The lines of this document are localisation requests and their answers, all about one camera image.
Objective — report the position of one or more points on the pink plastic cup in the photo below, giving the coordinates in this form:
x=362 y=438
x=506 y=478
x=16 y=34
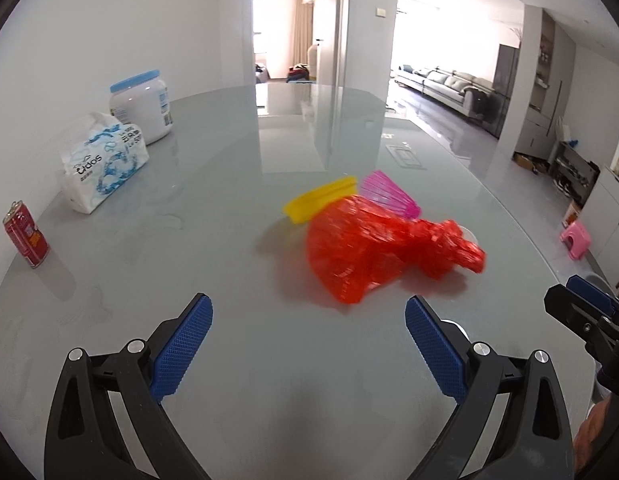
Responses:
x=387 y=190

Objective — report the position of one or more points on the person's right hand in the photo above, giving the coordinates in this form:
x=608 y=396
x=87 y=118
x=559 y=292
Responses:
x=592 y=432

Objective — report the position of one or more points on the red clothes pile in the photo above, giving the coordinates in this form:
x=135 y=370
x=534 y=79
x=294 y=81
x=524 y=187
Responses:
x=298 y=75

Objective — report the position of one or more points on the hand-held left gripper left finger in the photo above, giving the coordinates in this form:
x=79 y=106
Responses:
x=182 y=350

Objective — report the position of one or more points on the dark jacket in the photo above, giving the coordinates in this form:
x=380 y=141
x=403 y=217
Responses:
x=475 y=101

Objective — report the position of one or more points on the grey perforated plastic basket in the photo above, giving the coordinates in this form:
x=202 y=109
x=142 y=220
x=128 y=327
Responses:
x=595 y=279

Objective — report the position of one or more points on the grey shelf cabinet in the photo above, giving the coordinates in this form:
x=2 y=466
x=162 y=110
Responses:
x=539 y=80

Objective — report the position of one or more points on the dark tall cabinet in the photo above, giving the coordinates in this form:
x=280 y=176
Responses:
x=505 y=90

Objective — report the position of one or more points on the shoe rack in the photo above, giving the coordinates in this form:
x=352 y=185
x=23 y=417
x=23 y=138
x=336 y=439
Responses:
x=577 y=167

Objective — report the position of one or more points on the orange white box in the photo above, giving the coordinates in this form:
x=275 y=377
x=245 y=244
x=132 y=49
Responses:
x=571 y=212

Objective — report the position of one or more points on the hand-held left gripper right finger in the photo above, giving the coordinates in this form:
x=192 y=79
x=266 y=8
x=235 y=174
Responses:
x=434 y=350

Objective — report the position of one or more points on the red drink can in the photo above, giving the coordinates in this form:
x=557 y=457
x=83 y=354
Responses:
x=26 y=240

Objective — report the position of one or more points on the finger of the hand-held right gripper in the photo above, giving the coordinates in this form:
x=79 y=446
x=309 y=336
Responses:
x=564 y=305
x=592 y=295

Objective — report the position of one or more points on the white door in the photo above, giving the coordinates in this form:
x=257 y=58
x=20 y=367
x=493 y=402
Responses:
x=332 y=30

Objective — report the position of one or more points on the yellow plastic cup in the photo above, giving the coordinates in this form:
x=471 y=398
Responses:
x=314 y=200

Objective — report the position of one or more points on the white blue tissue pack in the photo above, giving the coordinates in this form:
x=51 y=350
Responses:
x=101 y=165

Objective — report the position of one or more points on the pink plastic stool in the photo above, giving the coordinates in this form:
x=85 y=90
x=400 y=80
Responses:
x=575 y=239

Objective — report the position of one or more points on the brown cardboard box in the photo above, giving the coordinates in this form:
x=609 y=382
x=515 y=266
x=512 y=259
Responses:
x=524 y=160

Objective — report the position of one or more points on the grey sofa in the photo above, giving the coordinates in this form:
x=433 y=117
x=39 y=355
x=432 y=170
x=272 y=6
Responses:
x=439 y=87

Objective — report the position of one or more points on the white low cabinet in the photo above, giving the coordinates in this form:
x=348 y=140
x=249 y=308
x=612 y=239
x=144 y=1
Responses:
x=612 y=210

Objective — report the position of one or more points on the white jar with blue lid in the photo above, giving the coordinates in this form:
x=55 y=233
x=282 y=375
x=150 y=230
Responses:
x=139 y=110

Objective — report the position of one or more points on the red plastic bag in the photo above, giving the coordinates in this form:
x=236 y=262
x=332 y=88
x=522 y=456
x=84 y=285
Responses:
x=364 y=245

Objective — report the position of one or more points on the beige curtain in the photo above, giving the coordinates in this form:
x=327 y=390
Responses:
x=300 y=35

